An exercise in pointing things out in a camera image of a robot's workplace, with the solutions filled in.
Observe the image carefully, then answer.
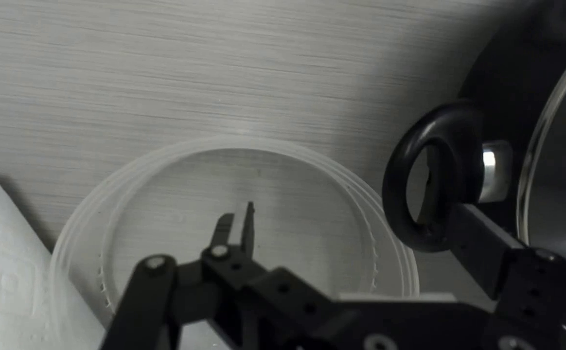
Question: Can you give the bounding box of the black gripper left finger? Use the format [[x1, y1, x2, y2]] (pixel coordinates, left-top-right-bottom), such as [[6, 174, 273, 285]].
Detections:
[[99, 201, 337, 350]]

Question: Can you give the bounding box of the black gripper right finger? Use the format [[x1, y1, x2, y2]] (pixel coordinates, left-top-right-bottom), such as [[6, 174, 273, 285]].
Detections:
[[446, 201, 566, 350]]

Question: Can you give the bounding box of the black cooking pot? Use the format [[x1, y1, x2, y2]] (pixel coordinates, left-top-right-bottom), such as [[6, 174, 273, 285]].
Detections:
[[381, 0, 566, 261]]

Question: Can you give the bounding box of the white paper towel roll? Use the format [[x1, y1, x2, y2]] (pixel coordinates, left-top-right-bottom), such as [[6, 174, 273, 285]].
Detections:
[[0, 170, 105, 350]]

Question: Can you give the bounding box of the clear plastic bowl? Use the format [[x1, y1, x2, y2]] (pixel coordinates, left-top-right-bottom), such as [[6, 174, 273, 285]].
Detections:
[[47, 135, 422, 350]]

